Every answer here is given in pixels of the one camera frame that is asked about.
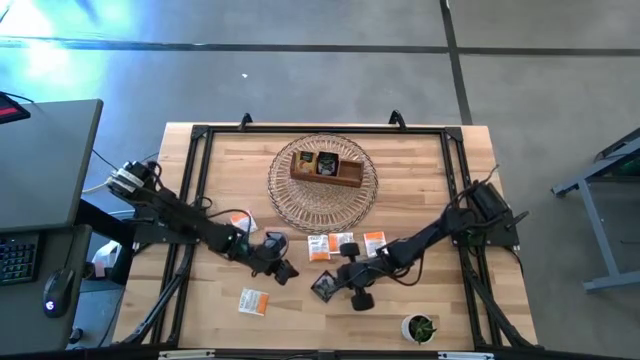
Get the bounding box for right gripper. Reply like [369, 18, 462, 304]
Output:
[322, 240, 397, 313]

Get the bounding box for dark foil tea packet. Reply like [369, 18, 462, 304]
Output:
[309, 269, 342, 304]
[316, 151, 341, 177]

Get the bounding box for orange white tea packet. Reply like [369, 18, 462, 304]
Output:
[327, 231, 356, 255]
[362, 230, 389, 259]
[306, 234, 332, 263]
[237, 286, 272, 318]
[228, 209, 260, 235]

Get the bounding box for yellow fruit tea packet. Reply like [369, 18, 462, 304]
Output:
[293, 150, 318, 176]

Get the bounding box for wooden tea box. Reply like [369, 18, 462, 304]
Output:
[289, 149, 365, 189]

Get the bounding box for round woven placemat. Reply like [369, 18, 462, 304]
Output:
[266, 132, 380, 235]

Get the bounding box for succulent in white pot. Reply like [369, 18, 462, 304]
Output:
[400, 312, 439, 347]

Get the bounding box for white label strip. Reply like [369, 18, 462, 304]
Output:
[157, 349, 216, 360]
[437, 351, 496, 360]

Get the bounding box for black computer mouse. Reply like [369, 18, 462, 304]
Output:
[41, 267, 77, 320]

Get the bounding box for dark keyboard desk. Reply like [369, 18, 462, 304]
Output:
[0, 224, 94, 357]

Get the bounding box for grey office desk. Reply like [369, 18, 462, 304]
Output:
[0, 98, 105, 234]

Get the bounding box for black computer keyboard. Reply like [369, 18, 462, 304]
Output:
[0, 231, 41, 288]

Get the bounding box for grey metal bench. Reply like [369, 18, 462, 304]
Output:
[550, 127, 640, 294]

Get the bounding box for black red device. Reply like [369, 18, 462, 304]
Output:
[0, 91, 32, 126]

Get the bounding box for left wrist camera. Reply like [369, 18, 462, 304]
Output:
[263, 230, 291, 258]

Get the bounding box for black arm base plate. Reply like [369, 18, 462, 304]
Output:
[130, 198, 205, 246]
[449, 207, 521, 250]

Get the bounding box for black aluminium table frame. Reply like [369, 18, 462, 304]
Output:
[117, 122, 539, 351]

